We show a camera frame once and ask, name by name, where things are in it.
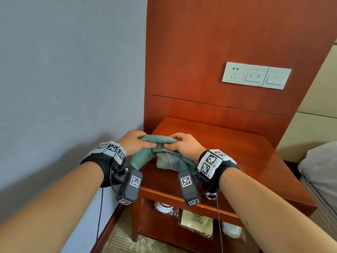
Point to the white rocker switch plate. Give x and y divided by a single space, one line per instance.
276 79

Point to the round item in clear wrap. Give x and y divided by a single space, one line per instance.
165 208

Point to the bed mattress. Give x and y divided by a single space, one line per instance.
323 213

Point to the white round button switch plate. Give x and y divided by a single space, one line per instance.
254 75

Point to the white slippers in clear wrap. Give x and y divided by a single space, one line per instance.
231 230

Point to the red wooden nightstand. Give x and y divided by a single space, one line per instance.
252 160

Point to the right wrist marker band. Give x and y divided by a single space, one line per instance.
210 162

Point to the person's left hand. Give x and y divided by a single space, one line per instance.
131 144

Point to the green towel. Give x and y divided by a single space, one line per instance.
168 160

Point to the red wooden baseboard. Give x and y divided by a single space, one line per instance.
105 231

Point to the left wrist marker band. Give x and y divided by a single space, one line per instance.
110 150

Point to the white pillow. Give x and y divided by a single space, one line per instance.
321 168

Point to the red wooden wall panel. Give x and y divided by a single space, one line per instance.
200 50

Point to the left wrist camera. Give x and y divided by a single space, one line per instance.
130 187

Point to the person's right hand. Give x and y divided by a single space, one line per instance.
188 148

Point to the person's right thumb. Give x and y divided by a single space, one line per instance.
172 146

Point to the person's right forearm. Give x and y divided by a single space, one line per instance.
268 216

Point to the wrist marker band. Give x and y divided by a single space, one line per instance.
110 150
210 162

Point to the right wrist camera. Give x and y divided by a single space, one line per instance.
188 188

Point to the person's left thumb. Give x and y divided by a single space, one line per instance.
148 145

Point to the white power socket plate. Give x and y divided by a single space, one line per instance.
234 72

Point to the beige padded headboard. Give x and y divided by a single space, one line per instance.
316 107

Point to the person's left forearm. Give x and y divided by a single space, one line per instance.
50 208

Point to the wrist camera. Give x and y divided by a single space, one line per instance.
188 188
130 187

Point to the beige packet in clear wrap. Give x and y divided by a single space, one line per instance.
196 222

